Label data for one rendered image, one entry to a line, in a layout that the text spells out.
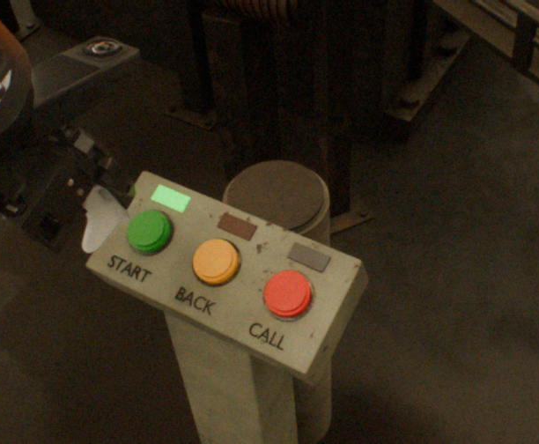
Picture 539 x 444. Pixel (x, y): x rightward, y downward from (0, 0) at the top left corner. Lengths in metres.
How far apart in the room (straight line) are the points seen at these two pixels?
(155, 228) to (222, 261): 0.08
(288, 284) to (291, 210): 0.19
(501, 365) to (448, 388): 0.10
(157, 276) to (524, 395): 0.78
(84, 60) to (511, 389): 0.95
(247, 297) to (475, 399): 0.70
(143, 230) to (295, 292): 0.16
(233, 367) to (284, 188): 0.22
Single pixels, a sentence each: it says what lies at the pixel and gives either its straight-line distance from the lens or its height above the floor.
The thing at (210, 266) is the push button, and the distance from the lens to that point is 0.68.
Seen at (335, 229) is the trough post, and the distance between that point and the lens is 1.49.
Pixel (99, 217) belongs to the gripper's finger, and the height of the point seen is 0.70.
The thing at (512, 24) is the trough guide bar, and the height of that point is 0.70.
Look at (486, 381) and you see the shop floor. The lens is 1.33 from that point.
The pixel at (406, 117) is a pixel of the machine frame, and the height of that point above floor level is 0.07.
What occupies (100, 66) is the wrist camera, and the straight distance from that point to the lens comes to 0.56.
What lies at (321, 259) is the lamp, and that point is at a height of 0.62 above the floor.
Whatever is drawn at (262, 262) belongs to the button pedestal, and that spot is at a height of 0.61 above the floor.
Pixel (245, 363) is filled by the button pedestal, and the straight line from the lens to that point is 0.73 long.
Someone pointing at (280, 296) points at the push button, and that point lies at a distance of 0.65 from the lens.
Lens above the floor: 1.14
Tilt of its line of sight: 48 degrees down
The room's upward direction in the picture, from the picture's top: 5 degrees counter-clockwise
